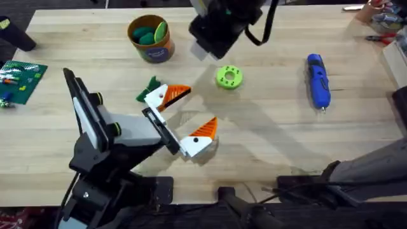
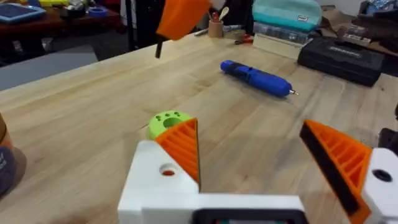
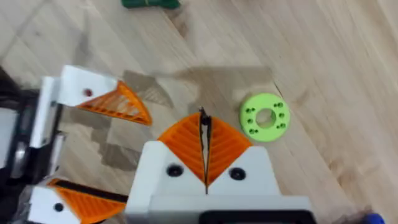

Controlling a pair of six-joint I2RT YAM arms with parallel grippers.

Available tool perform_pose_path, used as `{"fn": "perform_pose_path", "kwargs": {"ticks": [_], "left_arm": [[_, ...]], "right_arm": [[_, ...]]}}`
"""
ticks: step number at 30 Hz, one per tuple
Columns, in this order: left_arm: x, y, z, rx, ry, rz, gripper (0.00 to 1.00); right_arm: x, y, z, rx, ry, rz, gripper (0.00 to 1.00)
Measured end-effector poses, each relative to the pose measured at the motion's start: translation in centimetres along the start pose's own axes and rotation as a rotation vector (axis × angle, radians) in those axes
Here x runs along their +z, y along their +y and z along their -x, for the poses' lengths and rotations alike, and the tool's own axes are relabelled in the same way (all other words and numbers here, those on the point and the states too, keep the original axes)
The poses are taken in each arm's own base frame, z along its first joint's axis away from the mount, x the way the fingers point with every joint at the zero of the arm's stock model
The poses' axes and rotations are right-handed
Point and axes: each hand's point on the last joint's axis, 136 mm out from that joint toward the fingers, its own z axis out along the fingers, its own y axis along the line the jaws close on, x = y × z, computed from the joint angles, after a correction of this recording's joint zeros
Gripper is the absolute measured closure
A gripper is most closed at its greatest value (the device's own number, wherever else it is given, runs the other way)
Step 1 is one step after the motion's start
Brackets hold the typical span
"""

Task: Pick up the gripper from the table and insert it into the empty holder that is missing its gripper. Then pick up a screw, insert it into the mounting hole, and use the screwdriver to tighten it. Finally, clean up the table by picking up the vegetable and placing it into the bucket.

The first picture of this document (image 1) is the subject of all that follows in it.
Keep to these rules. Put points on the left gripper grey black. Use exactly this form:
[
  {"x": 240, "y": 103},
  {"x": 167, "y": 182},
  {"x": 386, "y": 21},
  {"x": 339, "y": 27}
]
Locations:
[{"x": 136, "y": 130}]

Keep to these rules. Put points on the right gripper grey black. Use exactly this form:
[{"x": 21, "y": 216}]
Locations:
[{"x": 219, "y": 30}]

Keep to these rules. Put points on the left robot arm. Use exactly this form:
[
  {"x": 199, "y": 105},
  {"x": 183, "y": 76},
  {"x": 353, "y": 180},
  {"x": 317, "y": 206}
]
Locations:
[{"x": 95, "y": 203}]

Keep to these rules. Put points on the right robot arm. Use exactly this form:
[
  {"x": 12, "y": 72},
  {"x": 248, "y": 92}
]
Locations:
[{"x": 365, "y": 171}]

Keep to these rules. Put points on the dark green toy vegetable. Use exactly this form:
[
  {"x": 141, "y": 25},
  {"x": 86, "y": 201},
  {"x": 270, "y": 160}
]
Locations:
[{"x": 149, "y": 89}]

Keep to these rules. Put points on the blue electric screwdriver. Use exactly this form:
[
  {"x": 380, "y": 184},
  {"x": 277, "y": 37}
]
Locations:
[{"x": 318, "y": 81}]

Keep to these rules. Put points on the orange ribbed wedge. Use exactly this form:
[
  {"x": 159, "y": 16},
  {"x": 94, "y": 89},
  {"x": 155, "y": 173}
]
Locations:
[{"x": 208, "y": 129}]

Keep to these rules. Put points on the green disc with holes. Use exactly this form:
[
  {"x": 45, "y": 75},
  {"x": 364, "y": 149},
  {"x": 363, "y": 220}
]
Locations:
[{"x": 229, "y": 77}]

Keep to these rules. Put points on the cardboard tub with green toys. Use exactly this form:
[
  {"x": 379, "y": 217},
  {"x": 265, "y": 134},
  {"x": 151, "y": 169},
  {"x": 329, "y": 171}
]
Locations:
[{"x": 152, "y": 39}]

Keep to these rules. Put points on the left wrist upright black plate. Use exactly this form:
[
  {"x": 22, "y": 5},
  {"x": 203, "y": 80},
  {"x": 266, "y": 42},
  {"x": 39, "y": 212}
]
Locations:
[{"x": 86, "y": 108}]

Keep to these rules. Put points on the heap of tools and boxes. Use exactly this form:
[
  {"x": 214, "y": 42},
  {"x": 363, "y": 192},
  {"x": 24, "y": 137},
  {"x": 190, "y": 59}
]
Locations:
[{"x": 384, "y": 16}]

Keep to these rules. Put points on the green board with toy blocks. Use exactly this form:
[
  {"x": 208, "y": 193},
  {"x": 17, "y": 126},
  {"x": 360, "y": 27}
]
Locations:
[{"x": 20, "y": 81}]

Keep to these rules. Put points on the white box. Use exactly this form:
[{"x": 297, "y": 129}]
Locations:
[{"x": 397, "y": 63}]

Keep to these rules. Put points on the black cylindrical object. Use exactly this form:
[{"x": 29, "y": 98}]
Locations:
[{"x": 16, "y": 35}]

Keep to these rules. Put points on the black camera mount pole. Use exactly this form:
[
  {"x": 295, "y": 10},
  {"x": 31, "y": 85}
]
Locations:
[{"x": 245, "y": 210}]

